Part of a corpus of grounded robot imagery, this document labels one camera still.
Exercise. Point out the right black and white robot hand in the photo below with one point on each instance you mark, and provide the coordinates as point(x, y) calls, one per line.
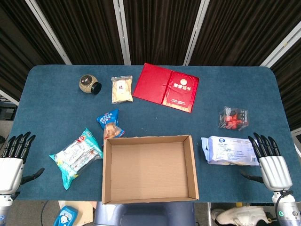
point(275, 171)

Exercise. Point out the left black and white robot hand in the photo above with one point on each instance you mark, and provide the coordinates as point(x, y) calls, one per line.
point(10, 171)

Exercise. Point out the white blue tissue pack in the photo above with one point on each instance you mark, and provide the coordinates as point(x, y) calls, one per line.
point(229, 150)

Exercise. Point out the teal snack bag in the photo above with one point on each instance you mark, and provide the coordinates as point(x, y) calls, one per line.
point(75, 156)

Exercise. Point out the clear box of coffee capsules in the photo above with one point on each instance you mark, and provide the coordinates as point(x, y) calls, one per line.
point(234, 118)

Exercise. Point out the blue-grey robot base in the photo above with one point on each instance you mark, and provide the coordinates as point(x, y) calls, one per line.
point(145, 215)

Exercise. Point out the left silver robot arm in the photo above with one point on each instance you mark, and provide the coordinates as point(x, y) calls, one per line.
point(5, 209)

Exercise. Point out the black equipment box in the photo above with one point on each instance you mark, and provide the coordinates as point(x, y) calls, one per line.
point(7, 113)

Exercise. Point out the blue orange snack packet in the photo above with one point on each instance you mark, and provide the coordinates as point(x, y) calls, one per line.
point(109, 120)

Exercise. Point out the open brown cardboard box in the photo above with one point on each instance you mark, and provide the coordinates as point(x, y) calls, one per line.
point(150, 171)

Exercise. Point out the clear beige snack packet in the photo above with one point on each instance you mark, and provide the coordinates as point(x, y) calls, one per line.
point(121, 90)

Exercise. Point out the blue felt table cover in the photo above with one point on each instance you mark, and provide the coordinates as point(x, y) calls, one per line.
point(58, 113)

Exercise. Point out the glass jar with black lid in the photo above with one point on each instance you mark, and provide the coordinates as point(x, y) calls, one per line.
point(86, 83)

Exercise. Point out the open red certificate folder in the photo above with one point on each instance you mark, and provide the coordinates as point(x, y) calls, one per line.
point(164, 87)

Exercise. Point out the white partition frame post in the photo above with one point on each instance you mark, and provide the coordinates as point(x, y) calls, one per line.
point(196, 33)
point(279, 49)
point(49, 33)
point(122, 33)

